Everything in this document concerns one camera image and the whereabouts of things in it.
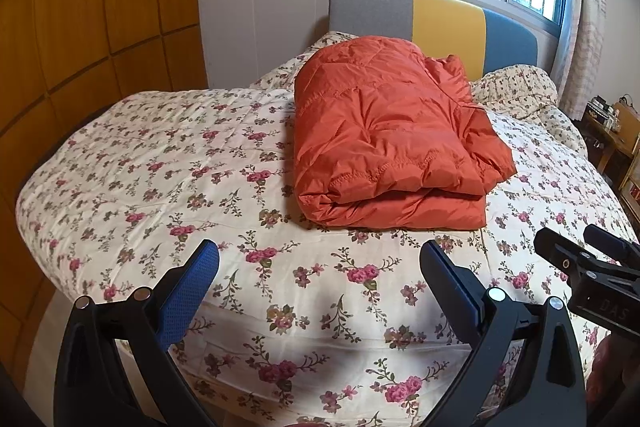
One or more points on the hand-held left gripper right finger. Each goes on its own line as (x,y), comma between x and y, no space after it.
(450,278)

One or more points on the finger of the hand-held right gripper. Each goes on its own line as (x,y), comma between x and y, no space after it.
(557,252)
(612,246)

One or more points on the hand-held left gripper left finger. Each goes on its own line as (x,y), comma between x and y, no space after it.
(192,287)

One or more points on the orange quilted blanket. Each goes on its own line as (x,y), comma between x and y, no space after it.
(390,132)

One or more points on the wooden desk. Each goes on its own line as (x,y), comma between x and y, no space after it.
(620,142)

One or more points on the floral quilt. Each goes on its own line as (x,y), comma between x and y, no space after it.
(175,167)

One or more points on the dark patterned box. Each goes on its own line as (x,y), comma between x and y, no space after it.
(598,108)

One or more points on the long patterned curtain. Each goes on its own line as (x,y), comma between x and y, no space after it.
(590,32)

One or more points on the grey yellow blue headboard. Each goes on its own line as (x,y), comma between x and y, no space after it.
(450,22)

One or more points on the wooden wardrobe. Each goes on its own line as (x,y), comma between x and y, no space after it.
(100,7)

